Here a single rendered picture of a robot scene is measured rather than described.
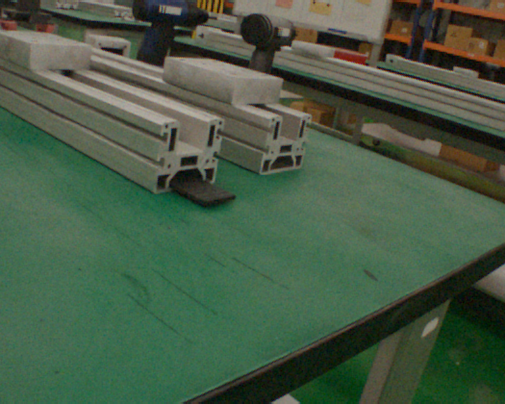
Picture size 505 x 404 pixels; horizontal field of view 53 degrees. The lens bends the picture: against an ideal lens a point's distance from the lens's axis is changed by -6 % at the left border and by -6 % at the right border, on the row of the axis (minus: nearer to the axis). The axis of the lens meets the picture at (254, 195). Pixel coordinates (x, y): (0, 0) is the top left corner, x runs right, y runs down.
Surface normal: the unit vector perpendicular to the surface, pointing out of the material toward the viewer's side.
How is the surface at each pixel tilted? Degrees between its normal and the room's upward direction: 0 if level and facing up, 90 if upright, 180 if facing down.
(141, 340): 0
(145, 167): 90
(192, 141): 90
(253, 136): 90
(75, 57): 90
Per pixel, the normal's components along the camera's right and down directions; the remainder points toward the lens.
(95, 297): 0.18, -0.93
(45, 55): 0.74, 0.35
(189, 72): -0.65, 0.14
